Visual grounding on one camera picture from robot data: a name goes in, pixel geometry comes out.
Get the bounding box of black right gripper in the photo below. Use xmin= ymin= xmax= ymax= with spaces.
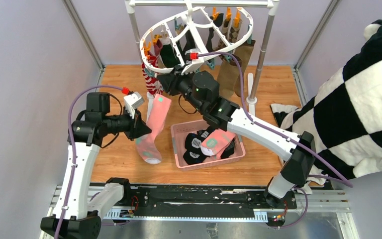
xmin=157 ymin=65 xmax=205 ymax=114

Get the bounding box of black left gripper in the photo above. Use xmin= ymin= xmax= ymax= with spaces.
xmin=103 ymin=105 xmax=152 ymax=140

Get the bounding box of pink sock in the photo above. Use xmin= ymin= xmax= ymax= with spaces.
xmin=135 ymin=94 xmax=172 ymax=164
xmin=200 ymin=129 xmax=236 ymax=158

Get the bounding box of red white striped sock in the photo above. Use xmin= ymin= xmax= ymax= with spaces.
xmin=141 ymin=63 xmax=164 ymax=95

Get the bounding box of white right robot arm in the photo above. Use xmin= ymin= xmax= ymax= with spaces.
xmin=157 ymin=68 xmax=315 ymax=208

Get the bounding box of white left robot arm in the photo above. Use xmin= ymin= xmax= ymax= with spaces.
xmin=40 ymin=92 xmax=151 ymax=239

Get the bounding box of white oval clip hanger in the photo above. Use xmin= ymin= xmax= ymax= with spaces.
xmin=139 ymin=6 xmax=254 ymax=74

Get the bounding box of dark green sock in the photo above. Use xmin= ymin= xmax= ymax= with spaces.
xmin=160 ymin=44 xmax=180 ymax=68

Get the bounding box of pink plastic basket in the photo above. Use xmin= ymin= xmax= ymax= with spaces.
xmin=171 ymin=120 xmax=246 ymax=171

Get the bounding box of white metal drying rack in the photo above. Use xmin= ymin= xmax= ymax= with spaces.
xmin=125 ymin=0 xmax=279 ymax=114

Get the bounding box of tan sock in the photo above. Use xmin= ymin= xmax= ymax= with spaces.
xmin=234 ymin=40 xmax=256 ymax=97
xmin=217 ymin=60 xmax=242 ymax=99

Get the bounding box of brown argyle sock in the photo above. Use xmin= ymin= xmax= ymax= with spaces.
xmin=221 ymin=18 xmax=242 ymax=43

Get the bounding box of black white checkered blanket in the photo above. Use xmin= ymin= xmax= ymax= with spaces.
xmin=271 ymin=19 xmax=382 ymax=185

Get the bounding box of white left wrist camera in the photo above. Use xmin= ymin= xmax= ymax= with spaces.
xmin=123 ymin=92 xmax=145 ymax=119

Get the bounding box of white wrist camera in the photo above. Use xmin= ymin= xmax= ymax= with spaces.
xmin=181 ymin=51 xmax=218 ymax=75
xmin=123 ymin=92 xmax=145 ymax=119

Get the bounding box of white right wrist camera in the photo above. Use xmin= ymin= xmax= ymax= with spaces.
xmin=181 ymin=51 xmax=218 ymax=75

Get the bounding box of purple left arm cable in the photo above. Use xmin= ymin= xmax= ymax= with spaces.
xmin=53 ymin=85 xmax=127 ymax=239

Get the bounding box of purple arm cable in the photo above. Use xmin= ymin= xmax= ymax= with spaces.
xmin=53 ymin=85 xmax=127 ymax=239
xmin=197 ymin=51 xmax=354 ymax=230

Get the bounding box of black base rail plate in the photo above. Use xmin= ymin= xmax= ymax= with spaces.
xmin=105 ymin=184 xmax=297 ymax=222

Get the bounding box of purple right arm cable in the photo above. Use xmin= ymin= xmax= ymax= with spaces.
xmin=197 ymin=51 xmax=354 ymax=230

